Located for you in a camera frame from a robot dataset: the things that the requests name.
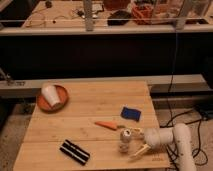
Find blue cloth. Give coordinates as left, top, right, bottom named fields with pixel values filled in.
left=121, top=107, right=141, bottom=121

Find clear plastic bottle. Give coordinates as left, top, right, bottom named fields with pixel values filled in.
left=119, top=129, right=132, bottom=153

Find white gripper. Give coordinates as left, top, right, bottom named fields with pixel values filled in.
left=130, top=128, right=163, bottom=160

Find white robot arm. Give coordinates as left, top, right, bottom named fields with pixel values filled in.
left=132, top=123, right=197, bottom=171

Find white foam cup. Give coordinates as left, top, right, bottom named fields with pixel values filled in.
left=41, top=85, right=61, bottom=107

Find orange crate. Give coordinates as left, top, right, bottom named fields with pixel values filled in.
left=131, top=4, right=153, bottom=25

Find black object on bench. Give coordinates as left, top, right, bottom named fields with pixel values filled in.
left=107, top=10, right=131, bottom=26

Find orange toy carrot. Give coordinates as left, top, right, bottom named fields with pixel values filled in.
left=94, top=121, right=125, bottom=131

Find black white striped block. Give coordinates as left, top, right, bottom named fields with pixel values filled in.
left=59, top=140, right=90, bottom=165

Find grey metal post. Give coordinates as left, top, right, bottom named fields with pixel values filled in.
left=83, top=0, right=93, bottom=31

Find orange plate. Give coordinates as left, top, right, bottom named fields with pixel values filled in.
left=36, top=85, right=69, bottom=113

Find black cables on floor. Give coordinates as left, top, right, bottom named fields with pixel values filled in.
left=159, top=107, right=209, bottom=171

